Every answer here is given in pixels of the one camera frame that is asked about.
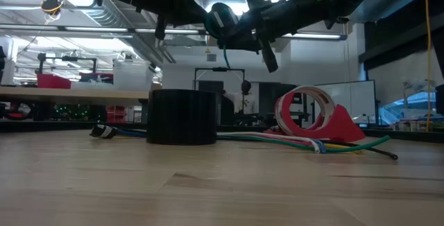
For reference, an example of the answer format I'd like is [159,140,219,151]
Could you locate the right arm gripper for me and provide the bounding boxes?
[218,0,330,73]

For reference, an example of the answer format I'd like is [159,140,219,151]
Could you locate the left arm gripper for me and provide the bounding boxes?
[138,0,211,42]

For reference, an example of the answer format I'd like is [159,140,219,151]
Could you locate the thin green cord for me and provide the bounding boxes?
[206,10,231,69]

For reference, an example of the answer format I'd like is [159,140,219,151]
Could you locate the red tape dispenser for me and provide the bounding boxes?
[273,85,366,143]

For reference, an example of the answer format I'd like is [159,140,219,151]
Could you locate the person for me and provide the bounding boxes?
[223,79,260,116]

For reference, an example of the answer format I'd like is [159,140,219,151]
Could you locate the black cabinet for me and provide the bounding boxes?
[258,81,302,125]

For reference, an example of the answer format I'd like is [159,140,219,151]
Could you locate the long tube light fixture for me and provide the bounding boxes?
[0,24,348,42]

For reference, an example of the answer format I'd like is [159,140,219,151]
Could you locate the white translucent storage container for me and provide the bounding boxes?
[112,58,154,92]

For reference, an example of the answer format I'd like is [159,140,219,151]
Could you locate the red storage bins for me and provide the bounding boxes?
[103,105,128,123]

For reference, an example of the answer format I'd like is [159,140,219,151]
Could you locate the whiteboard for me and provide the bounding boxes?
[313,79,378,125]

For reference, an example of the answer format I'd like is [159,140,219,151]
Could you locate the red plastic tote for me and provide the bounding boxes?
[37,73,72,89]

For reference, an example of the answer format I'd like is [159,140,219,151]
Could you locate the black stand frame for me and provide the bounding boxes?
[193,67,246,95]

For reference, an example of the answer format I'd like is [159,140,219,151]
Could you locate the dark duct tape roll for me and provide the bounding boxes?
[146,89,219,146]

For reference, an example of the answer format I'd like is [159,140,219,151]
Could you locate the red white blue wire bundle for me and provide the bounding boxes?
[216,131,322,154]

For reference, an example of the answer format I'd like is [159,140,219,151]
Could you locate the black gantry frame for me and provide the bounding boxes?
[37,52,99,81]

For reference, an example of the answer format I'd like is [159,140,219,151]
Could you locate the bundle of coloured cables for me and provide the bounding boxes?
[116,128,327,154]

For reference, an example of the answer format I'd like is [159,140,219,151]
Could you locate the black ceiling cord reel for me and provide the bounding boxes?
[40,0,66,16]

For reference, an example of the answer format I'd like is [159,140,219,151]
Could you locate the black cable bundle connector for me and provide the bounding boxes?
[89,123,119,139]

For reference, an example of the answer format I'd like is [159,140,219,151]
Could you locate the black cable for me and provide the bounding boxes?
[321,138,400,161]

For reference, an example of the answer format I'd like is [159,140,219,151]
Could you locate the yellow hanging cable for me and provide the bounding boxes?
[423,0,434,132]

